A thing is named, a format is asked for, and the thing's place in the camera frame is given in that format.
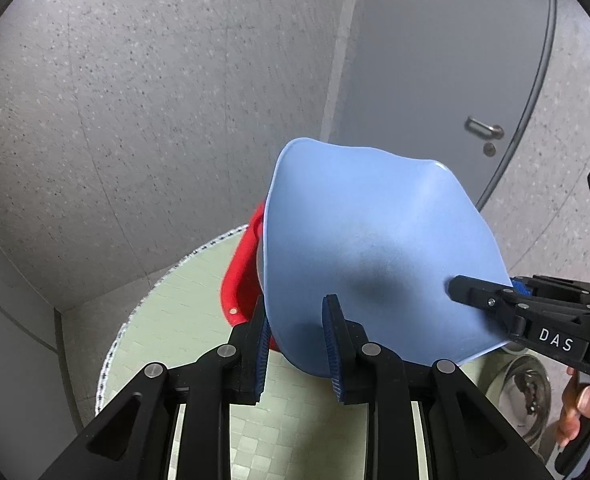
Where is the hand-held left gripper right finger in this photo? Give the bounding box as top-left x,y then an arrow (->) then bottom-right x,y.
321,294 -> 543,480

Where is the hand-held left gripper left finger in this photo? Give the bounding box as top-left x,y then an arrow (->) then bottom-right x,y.
37,295 -> 276,480

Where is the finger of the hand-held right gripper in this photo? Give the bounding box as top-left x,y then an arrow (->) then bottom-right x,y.
447,274 -> 533,338
512,275 -> 590,311

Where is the steel bowl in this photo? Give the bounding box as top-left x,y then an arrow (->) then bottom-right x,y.
490,352 -> 556,461

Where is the red plastic basin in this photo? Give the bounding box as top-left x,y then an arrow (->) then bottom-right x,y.
222,202 -> 278,353

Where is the grey door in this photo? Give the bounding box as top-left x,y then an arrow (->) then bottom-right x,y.
320,0 -> 558,211

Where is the metal door handle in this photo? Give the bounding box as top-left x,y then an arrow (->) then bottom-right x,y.
464,116 -> 504,140

